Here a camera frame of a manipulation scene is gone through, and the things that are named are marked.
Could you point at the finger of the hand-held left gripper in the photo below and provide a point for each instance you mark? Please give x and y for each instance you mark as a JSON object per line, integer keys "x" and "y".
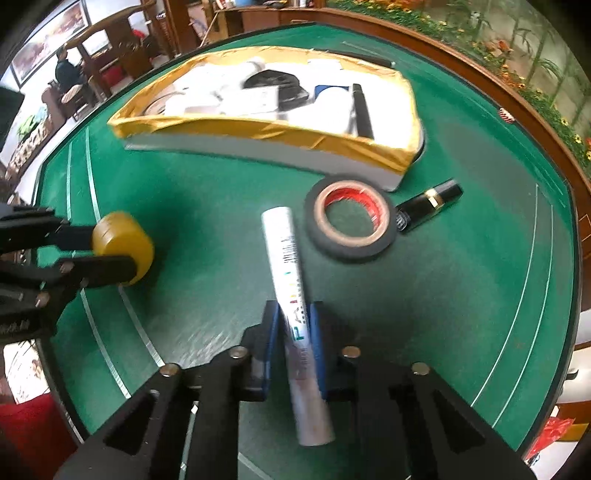
{"x": 101, "y": 270}
{"x": 69, "y": 237}

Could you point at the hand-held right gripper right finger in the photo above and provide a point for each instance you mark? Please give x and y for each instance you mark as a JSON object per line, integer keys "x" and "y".
{"x": 318, "y": 350}

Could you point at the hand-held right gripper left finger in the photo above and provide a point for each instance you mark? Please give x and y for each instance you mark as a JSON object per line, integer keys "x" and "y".
{"x": 272, "y": 341}

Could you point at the yellow tape roll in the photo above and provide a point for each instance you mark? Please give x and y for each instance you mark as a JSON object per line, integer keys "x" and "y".
{"x": 122, "y": 235}

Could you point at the white marker tube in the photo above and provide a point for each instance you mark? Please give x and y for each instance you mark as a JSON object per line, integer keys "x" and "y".
{"x": 284, "y": 258}

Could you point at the yellow taped foam box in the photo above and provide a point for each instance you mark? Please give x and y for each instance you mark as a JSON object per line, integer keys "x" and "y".
{"x": 277, "y": 134}

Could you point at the white plastic medicine bottle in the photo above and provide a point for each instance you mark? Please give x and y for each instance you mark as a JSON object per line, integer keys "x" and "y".
{"x": 334, "y": 113}
{"x": 247, "y": 69}

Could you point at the black pen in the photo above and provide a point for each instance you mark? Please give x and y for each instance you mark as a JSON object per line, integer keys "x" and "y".
{"x": 362, "y": 115}

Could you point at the black plastic case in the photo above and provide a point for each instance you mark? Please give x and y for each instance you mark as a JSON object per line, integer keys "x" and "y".
{"x": 272, "y": 81}

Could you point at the blue and white carton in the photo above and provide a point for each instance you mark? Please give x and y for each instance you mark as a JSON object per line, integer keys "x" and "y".
{"x": 321, "y": 90}

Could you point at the red cloth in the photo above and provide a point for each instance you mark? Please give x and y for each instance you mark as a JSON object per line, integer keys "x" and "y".
{"x": 27, "y": 434}

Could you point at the black tape roll red core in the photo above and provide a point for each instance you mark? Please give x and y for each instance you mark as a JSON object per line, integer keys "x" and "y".
{"x": 314, "y": 221}

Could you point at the wooden chair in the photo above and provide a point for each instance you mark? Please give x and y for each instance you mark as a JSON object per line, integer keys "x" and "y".
{"x": 90, "y": 64}

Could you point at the black and gold lipstick tube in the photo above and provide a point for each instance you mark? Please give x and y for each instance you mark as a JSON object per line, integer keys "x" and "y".
{"x": 429, "y": 205}

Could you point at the red plastic bag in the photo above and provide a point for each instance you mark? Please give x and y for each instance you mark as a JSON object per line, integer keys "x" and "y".
{"x": 551, "y": 434}

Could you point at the wooden cabinet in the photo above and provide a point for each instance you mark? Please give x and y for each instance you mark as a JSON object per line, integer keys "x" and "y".
{"x": 258, "y": 18}

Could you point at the small red-white striped object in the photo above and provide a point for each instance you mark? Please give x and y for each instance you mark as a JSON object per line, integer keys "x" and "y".
{"x": 506, "y": 115}

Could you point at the framed wall picture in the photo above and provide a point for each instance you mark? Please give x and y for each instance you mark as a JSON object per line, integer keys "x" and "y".
{"x": 46, "y": 39}

